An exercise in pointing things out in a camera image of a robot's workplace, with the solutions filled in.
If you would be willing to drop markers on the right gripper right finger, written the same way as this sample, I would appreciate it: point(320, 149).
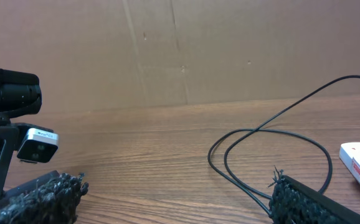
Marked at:
point(294, 202)

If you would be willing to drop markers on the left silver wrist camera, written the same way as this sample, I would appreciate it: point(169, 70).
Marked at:
point(38, 146)

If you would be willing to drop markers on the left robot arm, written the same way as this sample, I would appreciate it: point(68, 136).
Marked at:
point(20, 94)

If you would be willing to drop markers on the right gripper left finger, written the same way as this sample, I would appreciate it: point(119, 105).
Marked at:
point(53, 202)

